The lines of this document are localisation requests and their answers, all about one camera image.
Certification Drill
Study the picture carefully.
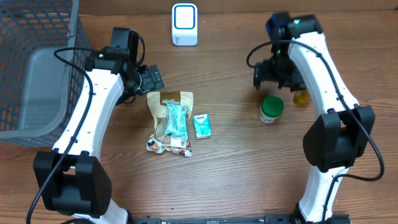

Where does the yellow liquid bottle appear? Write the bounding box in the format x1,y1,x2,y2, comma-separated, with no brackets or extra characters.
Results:
293,89,312,106

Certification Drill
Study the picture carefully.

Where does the teal snack bar wrapper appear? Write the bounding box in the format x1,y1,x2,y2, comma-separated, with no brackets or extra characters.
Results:
165,104,189,139

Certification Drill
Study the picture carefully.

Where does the white barcode scanner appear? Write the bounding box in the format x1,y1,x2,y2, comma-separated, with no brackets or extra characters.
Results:
172,2,198,46

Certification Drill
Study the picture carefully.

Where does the green lid jar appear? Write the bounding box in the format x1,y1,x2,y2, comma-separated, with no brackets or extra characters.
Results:
258,96,284,124

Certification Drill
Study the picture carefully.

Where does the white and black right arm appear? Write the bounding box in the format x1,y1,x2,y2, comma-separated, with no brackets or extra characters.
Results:
253,12,375,223

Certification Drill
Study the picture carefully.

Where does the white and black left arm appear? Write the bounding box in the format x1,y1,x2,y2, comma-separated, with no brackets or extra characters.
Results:
26,27,164,223

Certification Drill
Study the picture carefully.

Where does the teal tissue pack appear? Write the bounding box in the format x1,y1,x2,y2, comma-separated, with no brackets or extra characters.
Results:
193,114,212,139

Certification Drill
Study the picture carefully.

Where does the grey plastic mesh basket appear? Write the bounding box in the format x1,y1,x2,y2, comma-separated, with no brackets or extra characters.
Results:
1,0,91,147

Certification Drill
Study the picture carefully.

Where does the brown snack pouch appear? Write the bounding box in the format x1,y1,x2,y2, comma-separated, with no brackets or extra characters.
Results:
146,91,194,157

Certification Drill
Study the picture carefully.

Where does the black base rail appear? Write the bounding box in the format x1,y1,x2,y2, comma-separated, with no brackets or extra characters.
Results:
130,213,352,224

